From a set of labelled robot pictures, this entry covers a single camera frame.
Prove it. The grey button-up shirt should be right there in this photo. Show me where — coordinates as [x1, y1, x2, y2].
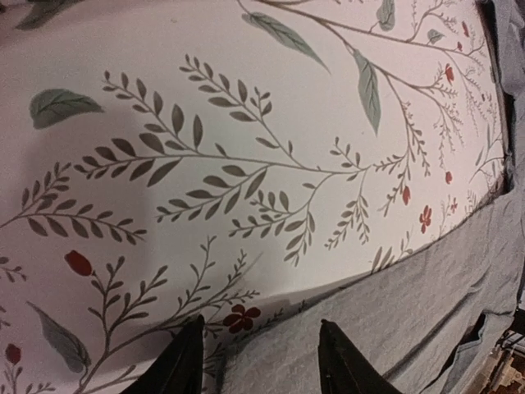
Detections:
[218, 1, 524, 393]

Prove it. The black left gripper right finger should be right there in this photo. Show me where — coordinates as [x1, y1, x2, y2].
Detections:
[319, 319, 400, 394]

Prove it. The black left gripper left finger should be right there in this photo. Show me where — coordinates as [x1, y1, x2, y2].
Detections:
[121, 315, 204, 394]

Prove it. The floral patterned table cloth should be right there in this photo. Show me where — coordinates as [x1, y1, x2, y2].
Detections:
[1, 1, 504, 393]

